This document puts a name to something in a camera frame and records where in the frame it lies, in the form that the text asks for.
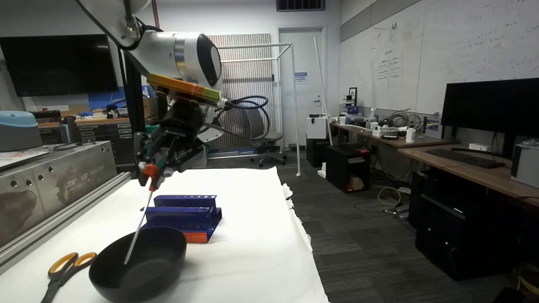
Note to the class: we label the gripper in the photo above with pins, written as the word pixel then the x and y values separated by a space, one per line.
pixel 185 122

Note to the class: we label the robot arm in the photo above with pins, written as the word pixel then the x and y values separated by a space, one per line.
pixel 168 52

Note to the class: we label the black bowl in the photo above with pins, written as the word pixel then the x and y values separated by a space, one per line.
pixel 139 269

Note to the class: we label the drawer cabinet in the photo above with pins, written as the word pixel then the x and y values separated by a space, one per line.
pixel 105 136

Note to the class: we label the blue tool holder rack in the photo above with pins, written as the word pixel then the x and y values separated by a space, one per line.
pixel 185 212

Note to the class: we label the grey metal machine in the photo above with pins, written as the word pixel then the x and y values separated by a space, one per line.
pixel 59 181

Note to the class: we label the office chair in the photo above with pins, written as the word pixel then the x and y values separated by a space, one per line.
pixel 267 136

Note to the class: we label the corrugated panel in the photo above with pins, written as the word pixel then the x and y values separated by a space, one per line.
pixel 244 84

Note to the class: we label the white paper sheet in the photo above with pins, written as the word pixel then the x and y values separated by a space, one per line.
pixel 244 235

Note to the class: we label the blue grey device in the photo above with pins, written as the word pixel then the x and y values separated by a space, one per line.
pixel 17 130

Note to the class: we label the white door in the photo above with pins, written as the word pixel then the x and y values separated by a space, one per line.
pixel 309 109

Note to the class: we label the blue door sign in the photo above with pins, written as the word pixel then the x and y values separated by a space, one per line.
pixel 300 77

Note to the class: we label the white pole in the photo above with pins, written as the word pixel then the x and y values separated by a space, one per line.
pixel 322 88

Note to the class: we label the black cabinet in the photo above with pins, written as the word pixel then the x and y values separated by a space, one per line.
pixel 347 168

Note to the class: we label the ceiling vent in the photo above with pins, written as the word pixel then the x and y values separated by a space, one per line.
pixel 300 4

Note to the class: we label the white cup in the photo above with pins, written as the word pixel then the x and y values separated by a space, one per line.
pixel 410 135

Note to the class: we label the whiteboard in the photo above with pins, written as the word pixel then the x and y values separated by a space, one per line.
pixel 442 50

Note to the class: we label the black keyboard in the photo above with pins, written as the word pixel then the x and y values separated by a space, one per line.
pixel 463 158

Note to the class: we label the black computer tower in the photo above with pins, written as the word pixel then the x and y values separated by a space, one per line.
pixel 454 235

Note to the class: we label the long wooden desk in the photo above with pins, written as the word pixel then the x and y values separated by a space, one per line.
pixel 484 172

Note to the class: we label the black monitor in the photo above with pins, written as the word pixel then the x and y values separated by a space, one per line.
pixel 488 107

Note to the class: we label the grey white box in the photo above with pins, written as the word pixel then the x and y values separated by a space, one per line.
pixel 526 164

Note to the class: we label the black post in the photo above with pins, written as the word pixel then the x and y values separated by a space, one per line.
pixel 134 109

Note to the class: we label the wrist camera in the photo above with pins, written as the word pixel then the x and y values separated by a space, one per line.
pixel 185 89

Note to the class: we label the aluminium rail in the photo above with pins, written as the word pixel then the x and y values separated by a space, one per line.
pixel 63 216

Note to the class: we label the wall television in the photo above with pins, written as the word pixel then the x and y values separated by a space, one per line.
pixel 59 65

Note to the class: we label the white pipe frame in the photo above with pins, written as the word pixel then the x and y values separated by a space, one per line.
pixel 294 109

